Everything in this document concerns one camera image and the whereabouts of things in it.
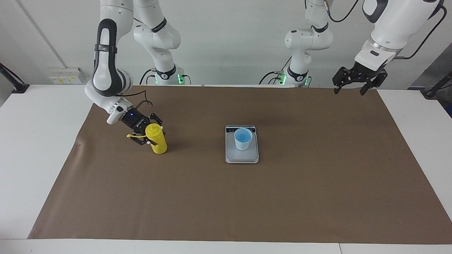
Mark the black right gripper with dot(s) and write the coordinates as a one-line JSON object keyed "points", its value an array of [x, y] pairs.
{"points": [[136, 121]]}

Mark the brown paper table mat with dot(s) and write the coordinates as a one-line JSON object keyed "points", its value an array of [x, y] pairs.
{"points": [[226, 201]]}

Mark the black clamp stand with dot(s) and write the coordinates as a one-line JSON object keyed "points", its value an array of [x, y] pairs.
{"points": [[432, 92], [19, 87]]}

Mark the yellow squeeze bottle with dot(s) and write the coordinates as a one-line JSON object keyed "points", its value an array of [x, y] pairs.
{"points": [[159, 143]]}

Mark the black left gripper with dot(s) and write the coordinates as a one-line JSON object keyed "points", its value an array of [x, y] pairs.
{"points": [[356, 75]]}

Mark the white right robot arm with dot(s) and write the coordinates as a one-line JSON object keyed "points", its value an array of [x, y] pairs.
{"points": [[106, 70]]}

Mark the white wall socket box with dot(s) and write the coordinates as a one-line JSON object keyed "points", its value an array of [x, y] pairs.
{"points": [[65, 76]]}

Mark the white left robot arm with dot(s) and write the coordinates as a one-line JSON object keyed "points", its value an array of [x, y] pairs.
{"points": [[395, 28]]}

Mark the silver digital kitchen scale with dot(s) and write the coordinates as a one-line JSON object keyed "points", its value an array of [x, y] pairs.
{"points": [[242, 157]]}

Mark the light blue plastic cup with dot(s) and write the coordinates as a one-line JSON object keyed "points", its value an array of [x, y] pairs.
{"points": [[243, 143]]}

